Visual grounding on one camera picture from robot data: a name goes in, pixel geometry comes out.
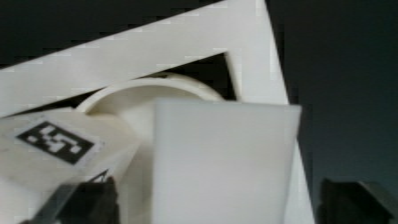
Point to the white round stool seat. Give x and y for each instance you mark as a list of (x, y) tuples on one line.
[(126, 98)]

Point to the white stool leg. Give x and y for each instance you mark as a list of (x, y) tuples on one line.
[(223, 144), (60, 146)]

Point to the white front fence bar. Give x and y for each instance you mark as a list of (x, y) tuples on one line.
[(154, 47)]

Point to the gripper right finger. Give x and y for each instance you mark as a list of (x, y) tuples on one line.
[(355, 203)]

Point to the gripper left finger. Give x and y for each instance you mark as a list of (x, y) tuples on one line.
[(81, 203)]

